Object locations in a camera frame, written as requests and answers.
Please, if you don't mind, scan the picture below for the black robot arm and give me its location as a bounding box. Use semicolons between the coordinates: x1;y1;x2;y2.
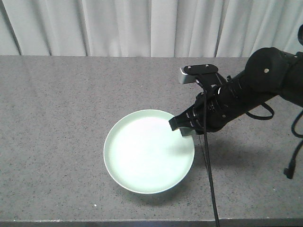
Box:
169;47;303;136

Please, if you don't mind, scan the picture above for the black camera cable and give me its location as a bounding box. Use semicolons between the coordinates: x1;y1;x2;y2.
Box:
196;79;221;227

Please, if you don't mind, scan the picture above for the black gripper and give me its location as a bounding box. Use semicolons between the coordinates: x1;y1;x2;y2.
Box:
169;86;231;137

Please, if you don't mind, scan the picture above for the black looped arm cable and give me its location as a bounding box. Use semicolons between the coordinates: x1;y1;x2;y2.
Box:
246;23;303;180

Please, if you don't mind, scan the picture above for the white pleated curtain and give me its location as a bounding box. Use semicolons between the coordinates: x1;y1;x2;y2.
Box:
0;0;303;57

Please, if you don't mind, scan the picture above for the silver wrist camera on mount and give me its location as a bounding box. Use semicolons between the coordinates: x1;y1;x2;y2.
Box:
178;64;227;88

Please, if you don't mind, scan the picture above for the light green round plate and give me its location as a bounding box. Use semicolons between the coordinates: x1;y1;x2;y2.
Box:
103;109;195;194

